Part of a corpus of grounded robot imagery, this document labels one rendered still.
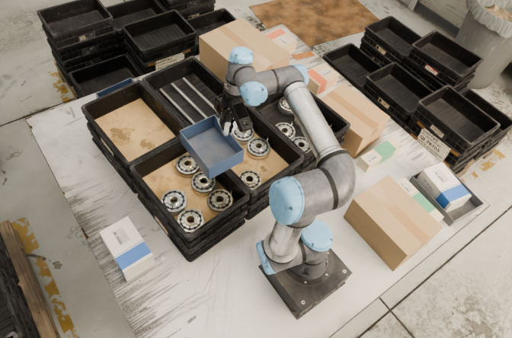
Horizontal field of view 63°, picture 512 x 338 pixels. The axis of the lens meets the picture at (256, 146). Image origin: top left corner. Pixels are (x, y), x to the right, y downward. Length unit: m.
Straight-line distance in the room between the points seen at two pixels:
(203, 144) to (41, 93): 2.08
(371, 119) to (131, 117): 1.13
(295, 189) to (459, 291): 1.91
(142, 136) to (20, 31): 2.36
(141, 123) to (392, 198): 1.15
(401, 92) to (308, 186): 2.09
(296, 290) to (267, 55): 1.20
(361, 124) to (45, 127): 1.51
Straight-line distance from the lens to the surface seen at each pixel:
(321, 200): 1.06
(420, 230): 1.81
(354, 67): 3.30
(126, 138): 1.93
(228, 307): 1.68
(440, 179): 2.09
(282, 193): 1.04
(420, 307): 2.67
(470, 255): 2.96
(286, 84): 1.28
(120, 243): 1.71
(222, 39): 2.30
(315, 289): 1.63
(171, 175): 1.79
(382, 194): 1.84
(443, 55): 3.32
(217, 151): 1.55
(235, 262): 1.74
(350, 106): 2.11
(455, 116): 2.90
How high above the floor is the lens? 2.30
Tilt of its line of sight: 51 degrees down
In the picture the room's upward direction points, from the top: 8 degrees clockwise
